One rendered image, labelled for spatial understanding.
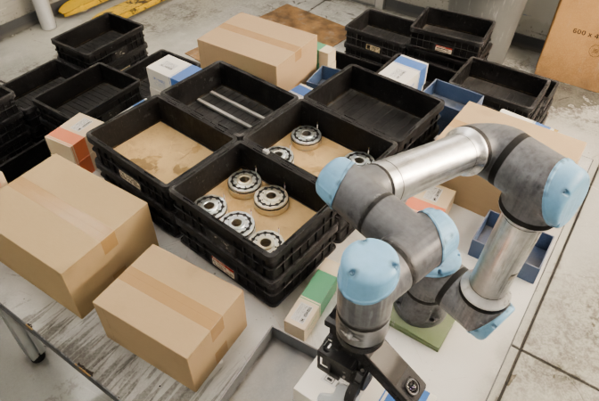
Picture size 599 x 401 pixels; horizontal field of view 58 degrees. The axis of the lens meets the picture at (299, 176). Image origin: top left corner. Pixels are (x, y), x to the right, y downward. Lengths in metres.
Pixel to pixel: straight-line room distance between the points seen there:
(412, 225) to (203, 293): 0.77
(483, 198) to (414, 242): 1.10
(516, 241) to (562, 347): 1.41
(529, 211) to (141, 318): 0.90
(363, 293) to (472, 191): 1.18
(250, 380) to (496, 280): 0.62
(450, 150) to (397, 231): 0.27
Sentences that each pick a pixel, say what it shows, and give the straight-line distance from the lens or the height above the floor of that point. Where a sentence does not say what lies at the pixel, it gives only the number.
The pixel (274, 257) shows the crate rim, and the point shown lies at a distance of 1.38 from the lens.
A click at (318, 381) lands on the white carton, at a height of 1.14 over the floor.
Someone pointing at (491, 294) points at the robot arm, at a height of 0.99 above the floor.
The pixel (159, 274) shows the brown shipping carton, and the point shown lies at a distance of 1.47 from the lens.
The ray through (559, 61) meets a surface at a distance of 4.09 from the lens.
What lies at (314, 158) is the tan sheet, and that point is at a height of 0.83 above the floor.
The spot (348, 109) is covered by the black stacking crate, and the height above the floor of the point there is 0.83.
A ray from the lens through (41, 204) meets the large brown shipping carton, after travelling 1.70.
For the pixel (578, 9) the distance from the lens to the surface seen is 4.03.
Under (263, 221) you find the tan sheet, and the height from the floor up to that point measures 0.83.
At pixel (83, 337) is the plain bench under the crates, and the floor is 0.70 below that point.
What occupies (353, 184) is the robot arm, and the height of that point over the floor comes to 1.45.
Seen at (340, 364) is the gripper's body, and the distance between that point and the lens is 0.85.
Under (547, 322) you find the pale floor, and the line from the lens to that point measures 2.59.
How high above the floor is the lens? 1.99
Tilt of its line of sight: 42 degrees down
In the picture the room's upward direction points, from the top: straight up
